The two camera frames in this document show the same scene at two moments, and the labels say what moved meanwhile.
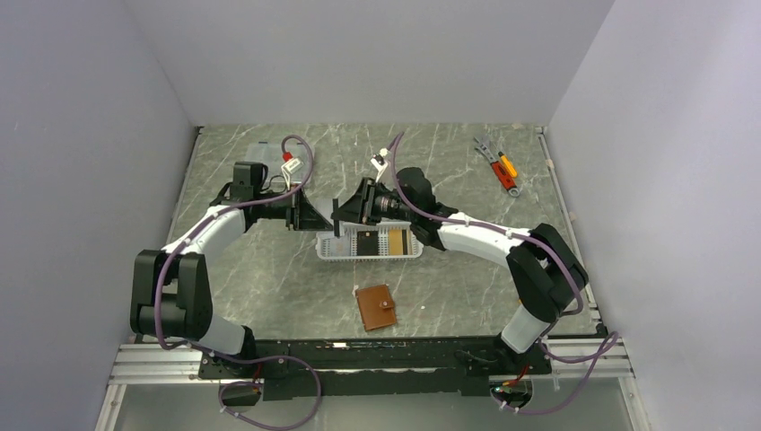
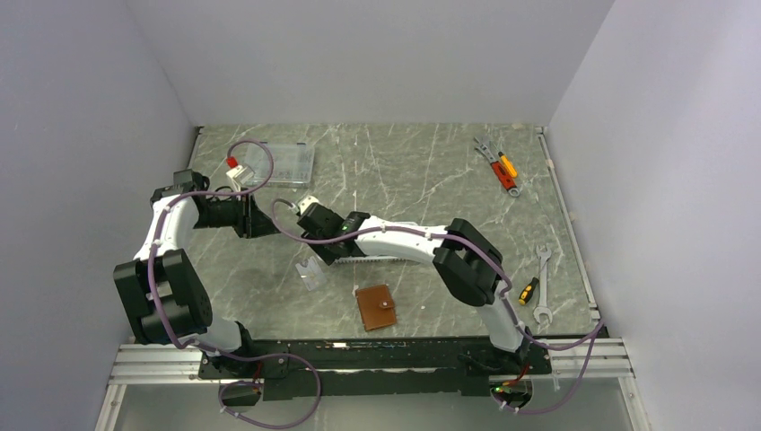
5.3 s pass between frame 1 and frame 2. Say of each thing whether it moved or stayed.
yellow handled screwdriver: stayed
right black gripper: moved
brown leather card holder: stayed
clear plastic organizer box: stayed
